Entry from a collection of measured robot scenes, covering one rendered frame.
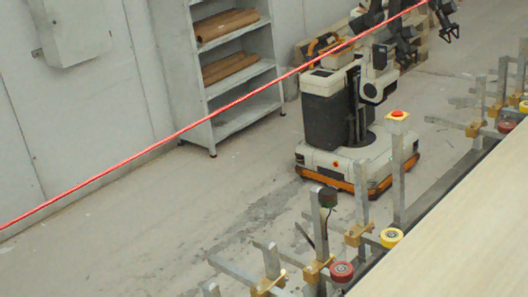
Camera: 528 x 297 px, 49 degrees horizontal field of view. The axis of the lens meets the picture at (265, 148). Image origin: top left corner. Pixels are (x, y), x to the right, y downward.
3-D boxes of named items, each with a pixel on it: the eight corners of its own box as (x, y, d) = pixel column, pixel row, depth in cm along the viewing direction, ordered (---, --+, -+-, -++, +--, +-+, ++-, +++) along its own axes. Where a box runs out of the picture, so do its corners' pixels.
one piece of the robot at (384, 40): (366, 68, 360) (365, 34, 349) (390, 54, 377) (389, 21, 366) (388, 72, 349) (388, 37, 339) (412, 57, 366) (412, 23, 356)
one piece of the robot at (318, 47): (308, 81, 393) (294, 49, 389) (339, 63, 414) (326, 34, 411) (319, 77, 384) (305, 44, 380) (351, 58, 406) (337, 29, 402)
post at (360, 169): (358, 264, 233) (352, 160, 211) (363, 259, 235) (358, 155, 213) (365, 267, 231) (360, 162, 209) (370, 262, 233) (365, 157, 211)
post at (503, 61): (492, 141, 311) (498, 55, 289) (496, 138, 314) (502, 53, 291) (499, 142, 309) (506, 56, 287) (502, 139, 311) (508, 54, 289)
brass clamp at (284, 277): (249, 299, 187) (247, 287, 185) (277, 276, 196) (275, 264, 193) (263, 308, 183) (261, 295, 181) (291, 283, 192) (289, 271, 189)
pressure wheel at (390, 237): (384, 266, 212) (384, 241, 206) (379, 253, 219) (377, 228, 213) (406, 263, 212) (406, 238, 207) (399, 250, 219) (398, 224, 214)
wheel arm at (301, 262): (252, 247, 227) (251, 238, 225) (258, 243, 229) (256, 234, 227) (344, 292, 199) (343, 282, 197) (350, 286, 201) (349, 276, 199)
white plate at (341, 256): (304, 307, 212) (301, 286, 208) (346, 268, 228) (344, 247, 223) (304, 308, 212) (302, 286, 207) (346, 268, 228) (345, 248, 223)
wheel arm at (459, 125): (424, 123, 301) (424, 115, 299) (427, 120, 303) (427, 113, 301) (508, 143, 273) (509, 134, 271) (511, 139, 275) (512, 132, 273)
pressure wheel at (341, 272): (327, 294, 203) (324, 269, 197) (340, 281, 208) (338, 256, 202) (346, 304, 198) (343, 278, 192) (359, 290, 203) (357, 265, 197)
